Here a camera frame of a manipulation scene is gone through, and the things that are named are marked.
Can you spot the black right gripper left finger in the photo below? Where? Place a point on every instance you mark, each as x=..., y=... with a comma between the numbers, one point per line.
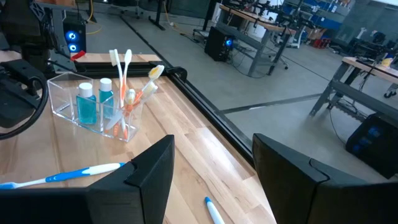
x=93, y=207

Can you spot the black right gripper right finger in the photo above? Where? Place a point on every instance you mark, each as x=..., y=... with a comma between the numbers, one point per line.
x=311, y=202

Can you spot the blue mouthwash bottle white cap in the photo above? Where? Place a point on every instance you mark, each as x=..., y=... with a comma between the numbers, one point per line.
x=87, y=109
x=105, y=96

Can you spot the slim orange white toothbrush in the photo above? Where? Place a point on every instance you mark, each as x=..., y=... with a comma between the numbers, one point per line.
x=130, y=96
x=156, y=73
x=113, y=57
x=128, y=56

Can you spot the blue and white toothbrush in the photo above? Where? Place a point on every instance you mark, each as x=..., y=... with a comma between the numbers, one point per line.
x=213, y=211
x=68, y=176

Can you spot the clear acrylic organizer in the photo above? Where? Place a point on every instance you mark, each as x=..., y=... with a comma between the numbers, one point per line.
x=62, y=90

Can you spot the black computer tower blue lights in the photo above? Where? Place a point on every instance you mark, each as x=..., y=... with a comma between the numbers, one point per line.
x=74, y=40

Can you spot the wooden top grey desk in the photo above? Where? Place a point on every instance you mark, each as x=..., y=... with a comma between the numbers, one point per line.
x=357, y=95

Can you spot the black table clamp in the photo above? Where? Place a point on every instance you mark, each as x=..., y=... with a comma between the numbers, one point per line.
x=178, y=73

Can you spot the black desk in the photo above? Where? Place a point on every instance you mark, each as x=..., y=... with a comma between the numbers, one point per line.
x=159, y=12

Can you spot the blue storage bins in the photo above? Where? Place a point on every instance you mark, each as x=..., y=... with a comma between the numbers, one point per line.
x=323, y=18

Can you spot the wooden top work table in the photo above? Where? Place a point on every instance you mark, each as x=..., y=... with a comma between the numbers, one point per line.
x=248, y=18

